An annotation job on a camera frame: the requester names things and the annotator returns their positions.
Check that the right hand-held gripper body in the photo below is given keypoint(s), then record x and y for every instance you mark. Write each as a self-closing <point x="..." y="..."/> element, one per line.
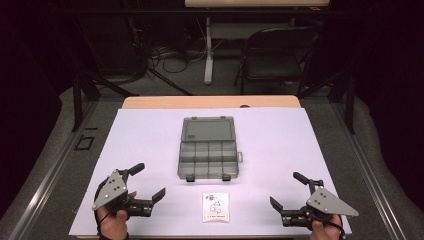
<point x="325" y="203"/>

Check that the small white printed packet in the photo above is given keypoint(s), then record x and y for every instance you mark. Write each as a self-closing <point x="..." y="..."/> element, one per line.
<point x="215" y="207"/>

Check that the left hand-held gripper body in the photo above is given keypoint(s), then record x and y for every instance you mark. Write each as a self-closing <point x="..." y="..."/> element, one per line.
<point x="111" y="191"/>

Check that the person's right hand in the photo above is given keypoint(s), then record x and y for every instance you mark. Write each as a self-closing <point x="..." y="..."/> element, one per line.
<point x="328" y="231"/>

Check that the wooden table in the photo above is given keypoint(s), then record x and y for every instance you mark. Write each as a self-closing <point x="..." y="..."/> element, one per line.
<point x="206" y="101"/>

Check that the metal floor rail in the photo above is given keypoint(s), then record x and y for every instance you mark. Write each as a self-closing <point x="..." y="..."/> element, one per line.
<point x="370" y="173"/>
<point x="50" y="180"/>

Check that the white table mat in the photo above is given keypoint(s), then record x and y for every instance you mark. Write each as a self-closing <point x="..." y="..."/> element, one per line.
<point x="140" y="150"/>

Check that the black folding chair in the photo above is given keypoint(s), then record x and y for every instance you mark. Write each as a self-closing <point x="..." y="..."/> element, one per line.
<point x="275" y="66"/>

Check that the black metal stand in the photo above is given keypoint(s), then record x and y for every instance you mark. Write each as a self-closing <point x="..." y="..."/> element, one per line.
<point x="349" y="100"/>
<point x="77" y="100"/>

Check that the dark cabinet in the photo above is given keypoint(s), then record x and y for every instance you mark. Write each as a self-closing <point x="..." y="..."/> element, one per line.
<point x="113" y="43"/>

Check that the person's left hand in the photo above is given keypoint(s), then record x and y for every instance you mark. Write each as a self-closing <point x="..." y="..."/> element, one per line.
<point x="113" y="225"/>

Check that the desk with white legs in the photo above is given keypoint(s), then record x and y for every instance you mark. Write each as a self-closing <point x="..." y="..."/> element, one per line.
<point x="209" y="60"/>

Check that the grey clear plastic compartment box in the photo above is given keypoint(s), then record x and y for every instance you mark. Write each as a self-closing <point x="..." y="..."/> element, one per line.
<point x="208" y="150"/>

